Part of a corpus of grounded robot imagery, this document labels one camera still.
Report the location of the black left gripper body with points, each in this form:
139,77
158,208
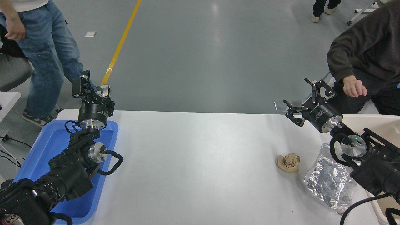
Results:
92,112

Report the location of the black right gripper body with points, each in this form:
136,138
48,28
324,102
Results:
322,115

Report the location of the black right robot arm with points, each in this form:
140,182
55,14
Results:
375,165

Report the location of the person's hand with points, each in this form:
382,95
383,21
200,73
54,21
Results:
354,87
15,29

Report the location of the standing person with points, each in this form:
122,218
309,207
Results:
47,62

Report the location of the blue plastic tray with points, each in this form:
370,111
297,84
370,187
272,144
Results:
50,143

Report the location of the large pale plastic bin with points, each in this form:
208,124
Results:
375,123

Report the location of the crumpled tan paper ball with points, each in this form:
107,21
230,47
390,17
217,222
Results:
289,163

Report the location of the crumpled silver foil tray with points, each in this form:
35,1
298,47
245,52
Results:
328,181

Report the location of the grey office chair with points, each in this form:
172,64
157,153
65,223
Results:
14,73

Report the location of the seated person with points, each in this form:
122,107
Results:
372,47

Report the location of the white side table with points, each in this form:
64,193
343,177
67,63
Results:
7,100

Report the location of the black jacket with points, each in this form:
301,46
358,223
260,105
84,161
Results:
11,48

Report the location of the distant person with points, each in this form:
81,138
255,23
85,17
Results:
320,7

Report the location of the white metal frame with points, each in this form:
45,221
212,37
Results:
362,11

